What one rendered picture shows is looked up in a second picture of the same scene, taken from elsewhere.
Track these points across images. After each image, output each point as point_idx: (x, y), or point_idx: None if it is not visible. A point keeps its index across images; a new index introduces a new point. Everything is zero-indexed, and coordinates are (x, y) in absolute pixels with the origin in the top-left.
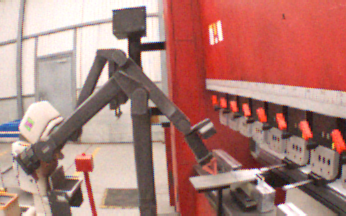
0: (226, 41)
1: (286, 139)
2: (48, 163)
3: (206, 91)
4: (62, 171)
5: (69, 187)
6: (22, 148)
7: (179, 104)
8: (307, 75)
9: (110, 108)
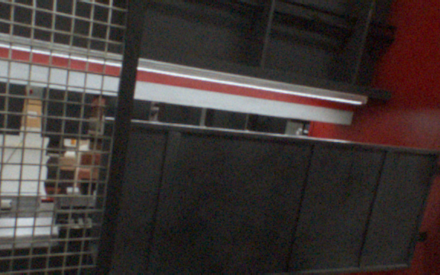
0: None
1: (41, 119)
2: (95, 111)
3: (338, 124)
4: None
5: (95, 131)
6: None
7: (313, 131)
8: None
9: (288, 119)
